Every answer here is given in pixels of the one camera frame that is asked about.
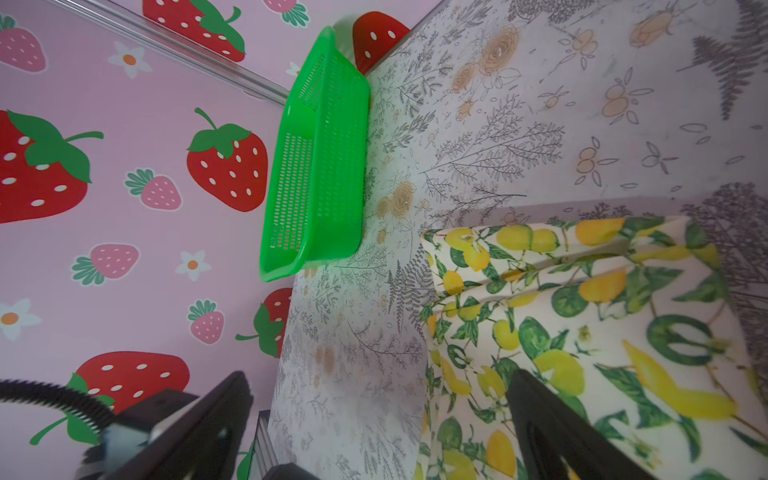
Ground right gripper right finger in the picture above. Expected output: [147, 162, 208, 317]
[506, 370, 652, 480]

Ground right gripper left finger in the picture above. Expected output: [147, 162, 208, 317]
[106, 371, 253, 479]

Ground lemon print skirt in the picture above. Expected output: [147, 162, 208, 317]
[415, 216, 767, 479]

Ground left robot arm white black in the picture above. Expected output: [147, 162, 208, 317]
[74, 389, 198, 479]

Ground green plastic basket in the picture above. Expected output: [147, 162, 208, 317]
[259, 27, 370, 282]

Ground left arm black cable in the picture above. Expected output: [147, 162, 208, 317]
[0, 379, 116, 433]

